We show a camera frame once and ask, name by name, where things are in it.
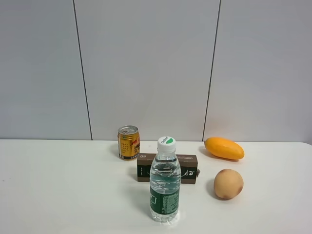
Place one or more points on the pale yellow peach fruit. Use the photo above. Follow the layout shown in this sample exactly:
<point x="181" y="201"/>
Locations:
<point x="228" y="184"/>

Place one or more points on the gold energy drink can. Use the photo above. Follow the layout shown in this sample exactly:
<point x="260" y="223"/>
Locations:
<point x="128" y="142"/>

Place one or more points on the clear water bottle green label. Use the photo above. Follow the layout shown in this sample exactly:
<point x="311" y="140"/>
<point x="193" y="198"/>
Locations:
<point x="165" y="181"/>

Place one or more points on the dark brown rectangular box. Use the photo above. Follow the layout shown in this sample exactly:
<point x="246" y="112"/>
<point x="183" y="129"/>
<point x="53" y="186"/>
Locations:
<point x="188" y="164"/>

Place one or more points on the orange yellow mango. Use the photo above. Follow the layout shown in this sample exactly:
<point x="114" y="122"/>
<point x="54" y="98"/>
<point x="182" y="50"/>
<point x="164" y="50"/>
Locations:
<point x="224" y="148"/>

